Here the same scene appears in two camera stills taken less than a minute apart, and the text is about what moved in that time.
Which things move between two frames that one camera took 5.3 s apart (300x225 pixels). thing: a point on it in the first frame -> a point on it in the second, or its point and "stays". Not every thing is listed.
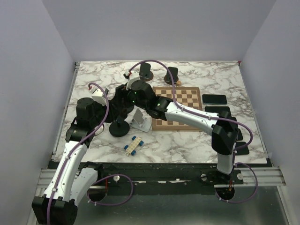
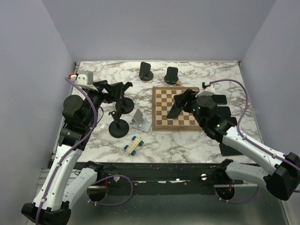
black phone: x=222 y=111 stays
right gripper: x=121 y=93 -> x=188 y=95
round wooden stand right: x=174 y=71 stays
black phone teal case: x=214 y=99 stays
